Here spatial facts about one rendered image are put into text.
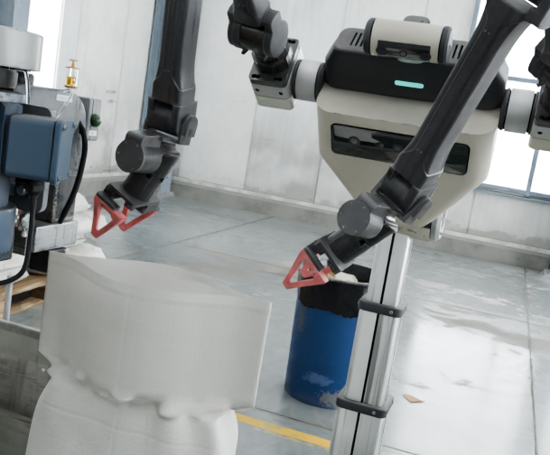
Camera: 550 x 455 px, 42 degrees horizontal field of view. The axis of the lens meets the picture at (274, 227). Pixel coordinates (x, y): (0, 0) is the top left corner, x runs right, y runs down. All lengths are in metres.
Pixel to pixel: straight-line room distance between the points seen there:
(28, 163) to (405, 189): 0.58
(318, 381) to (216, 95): 6.90
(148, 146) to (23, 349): 0.85
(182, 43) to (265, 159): 8.49
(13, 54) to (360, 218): 0.55
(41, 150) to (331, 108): 0.71
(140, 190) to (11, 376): 0.82
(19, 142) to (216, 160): 8.95
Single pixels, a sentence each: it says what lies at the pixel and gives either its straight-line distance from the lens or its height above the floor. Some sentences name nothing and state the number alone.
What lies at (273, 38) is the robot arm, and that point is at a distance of 1.47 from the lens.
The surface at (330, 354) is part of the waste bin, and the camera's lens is 3.49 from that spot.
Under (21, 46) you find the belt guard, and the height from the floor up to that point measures 1.39.
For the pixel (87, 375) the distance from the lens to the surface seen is 1.37.
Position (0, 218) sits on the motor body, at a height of 1.15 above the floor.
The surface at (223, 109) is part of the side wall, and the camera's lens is 9.94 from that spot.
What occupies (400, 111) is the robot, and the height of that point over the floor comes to 1.41.
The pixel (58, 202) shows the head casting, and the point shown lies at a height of 1.11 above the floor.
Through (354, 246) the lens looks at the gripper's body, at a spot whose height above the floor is 1.17.
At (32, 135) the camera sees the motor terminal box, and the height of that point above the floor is 1.28.
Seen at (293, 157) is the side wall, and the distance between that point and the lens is 9.59.
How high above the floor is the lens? 1.36
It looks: 9 degrees down
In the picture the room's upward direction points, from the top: 9 degrees clockwise
